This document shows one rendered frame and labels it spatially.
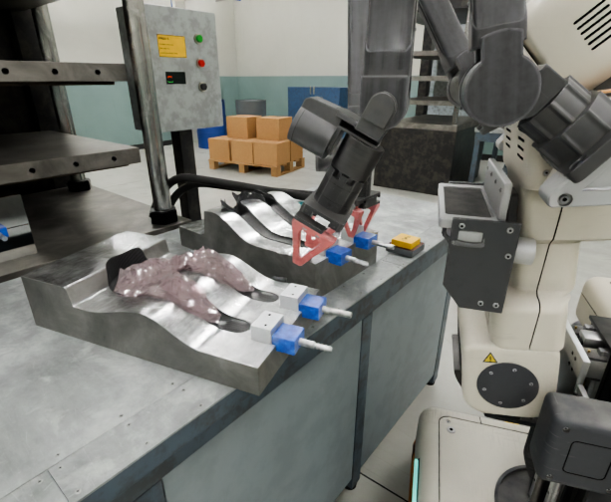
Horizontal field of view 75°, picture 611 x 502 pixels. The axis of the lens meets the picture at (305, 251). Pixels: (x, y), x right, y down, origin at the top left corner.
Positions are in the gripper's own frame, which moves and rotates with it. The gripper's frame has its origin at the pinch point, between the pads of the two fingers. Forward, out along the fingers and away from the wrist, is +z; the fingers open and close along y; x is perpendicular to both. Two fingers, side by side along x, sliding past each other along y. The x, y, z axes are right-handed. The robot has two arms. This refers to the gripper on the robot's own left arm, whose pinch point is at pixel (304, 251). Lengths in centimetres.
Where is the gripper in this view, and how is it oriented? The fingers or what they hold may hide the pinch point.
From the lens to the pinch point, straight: 63.5
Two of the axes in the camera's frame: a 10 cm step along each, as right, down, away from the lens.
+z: -4.3, 7.7, 4.7
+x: 8.6, 5.1, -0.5
